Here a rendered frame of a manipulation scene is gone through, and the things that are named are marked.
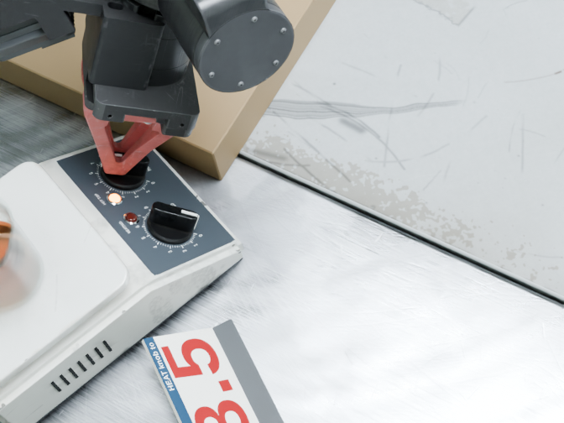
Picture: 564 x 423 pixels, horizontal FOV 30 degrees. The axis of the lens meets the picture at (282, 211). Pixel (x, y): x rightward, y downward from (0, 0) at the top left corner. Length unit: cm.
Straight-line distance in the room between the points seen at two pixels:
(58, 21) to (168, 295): 20
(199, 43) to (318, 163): 26
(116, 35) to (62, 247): 15
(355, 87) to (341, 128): 4
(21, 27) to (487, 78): 36
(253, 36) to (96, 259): 20
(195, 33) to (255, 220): 24
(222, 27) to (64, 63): 29
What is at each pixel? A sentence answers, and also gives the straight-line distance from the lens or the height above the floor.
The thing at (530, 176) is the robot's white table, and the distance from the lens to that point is 79.
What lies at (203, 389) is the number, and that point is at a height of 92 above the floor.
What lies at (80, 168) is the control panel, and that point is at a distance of 75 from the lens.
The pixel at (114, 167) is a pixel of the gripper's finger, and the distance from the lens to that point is 74.
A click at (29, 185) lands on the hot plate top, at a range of 72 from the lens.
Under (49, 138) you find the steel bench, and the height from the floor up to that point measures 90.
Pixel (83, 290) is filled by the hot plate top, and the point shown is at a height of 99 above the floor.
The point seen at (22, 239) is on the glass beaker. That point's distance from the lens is 65.
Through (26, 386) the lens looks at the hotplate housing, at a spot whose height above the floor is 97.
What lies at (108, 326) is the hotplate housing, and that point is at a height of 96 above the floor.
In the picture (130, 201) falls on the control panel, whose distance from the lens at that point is 74.
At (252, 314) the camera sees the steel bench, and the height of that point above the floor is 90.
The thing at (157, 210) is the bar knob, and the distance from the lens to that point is 71.
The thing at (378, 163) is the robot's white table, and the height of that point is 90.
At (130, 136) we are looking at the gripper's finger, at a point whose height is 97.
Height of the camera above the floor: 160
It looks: 64 degrees down
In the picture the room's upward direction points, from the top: 12 degrees counter-clockwise
